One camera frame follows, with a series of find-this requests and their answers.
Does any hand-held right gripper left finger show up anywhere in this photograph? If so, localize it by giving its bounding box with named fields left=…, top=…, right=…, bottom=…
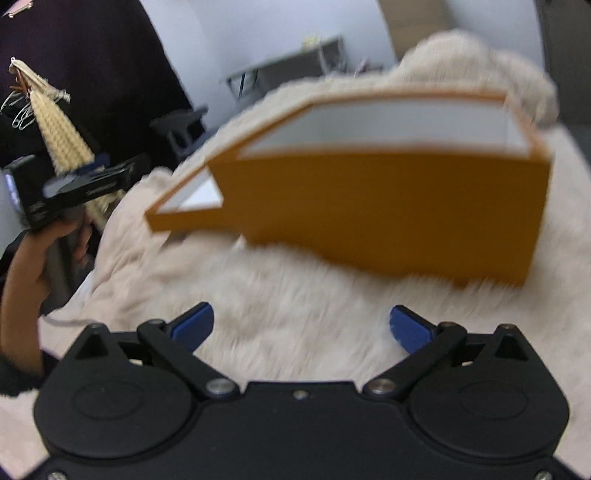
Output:
left=74, top=302, right=241, bottom=401

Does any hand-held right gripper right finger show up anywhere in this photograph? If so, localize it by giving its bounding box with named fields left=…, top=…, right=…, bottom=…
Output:
left=365, top=305, right=529, bottom=400

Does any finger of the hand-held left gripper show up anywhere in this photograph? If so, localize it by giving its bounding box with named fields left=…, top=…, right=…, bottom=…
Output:
left=76, top=154, right=153, bottom=183
left=44, top=175, right=129, bottom=203

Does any large orange cardboard box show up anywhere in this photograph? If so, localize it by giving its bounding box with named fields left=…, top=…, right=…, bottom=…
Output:
left=208, top=90, right=552, bottom=289

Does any person's left forearm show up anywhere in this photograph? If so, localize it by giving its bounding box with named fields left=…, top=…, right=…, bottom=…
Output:
left=0, top=270, right=54, bottom=398

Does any person's left hand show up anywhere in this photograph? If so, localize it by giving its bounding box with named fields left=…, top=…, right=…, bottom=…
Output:
left=9, top=217, right=95, bottom=296

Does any beige knitted towel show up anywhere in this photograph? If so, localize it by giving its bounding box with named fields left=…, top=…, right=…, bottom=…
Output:
left=9, top=58, right=125, bottom=232

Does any black chair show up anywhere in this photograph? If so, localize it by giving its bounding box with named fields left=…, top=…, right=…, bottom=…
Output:
left=150, top=106, right=209, bottom=160

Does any orange box lid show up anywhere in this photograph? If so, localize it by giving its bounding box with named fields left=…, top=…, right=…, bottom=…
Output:
left=145, top=164, right=225, bottom=234

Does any bunch of clothes hangers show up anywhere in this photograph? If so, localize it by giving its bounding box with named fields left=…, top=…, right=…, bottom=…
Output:
left=0, top=90, right=38, bottom=131

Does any black curtain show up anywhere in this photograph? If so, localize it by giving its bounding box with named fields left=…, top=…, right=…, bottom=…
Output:
left=0, top=0, right=195, bottom=174

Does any cream fluffy blanket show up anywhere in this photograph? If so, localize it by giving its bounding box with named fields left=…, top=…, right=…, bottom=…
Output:
left=0, top=30, right=591, bottom=480

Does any grey metal desk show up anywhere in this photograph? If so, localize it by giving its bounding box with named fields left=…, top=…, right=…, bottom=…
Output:
left=225, top=36, right=347, bottom=100

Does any white curtain rail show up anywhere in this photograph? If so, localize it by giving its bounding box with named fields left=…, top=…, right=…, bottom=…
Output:
left=0, top=0, right=35, bottom=19

